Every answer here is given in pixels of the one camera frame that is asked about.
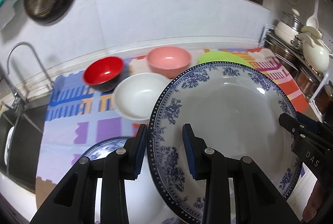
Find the white ceramic pot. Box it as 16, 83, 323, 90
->
298, 33, 330, 72

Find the small blue floral plate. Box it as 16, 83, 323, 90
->
82, 137, 129, 160

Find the red and black bowl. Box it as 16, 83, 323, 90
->
82, 56, 125, 92

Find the steel kitchen sink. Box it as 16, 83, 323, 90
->
1, 105, 47, 192

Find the pink bowl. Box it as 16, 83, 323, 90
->
146, 46, 192, 78

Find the large blue floral plate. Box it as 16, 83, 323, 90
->
147, 62, 302, 223

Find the operator right hand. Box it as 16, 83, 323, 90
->
302, 180, 330, 223

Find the chrome sink faucet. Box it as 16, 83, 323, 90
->
0, 41, 54, 110

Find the white bowl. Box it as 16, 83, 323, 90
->
112, 72, 170, 121

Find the green plate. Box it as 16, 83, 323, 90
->
198, 50, 252, 68

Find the metal dish rack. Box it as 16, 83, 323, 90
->
259, 24, 328, 103

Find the white pan with lid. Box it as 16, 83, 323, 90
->
274, 8, 304, 44

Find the white ladle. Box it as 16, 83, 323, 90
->
306, 0, 319, 29

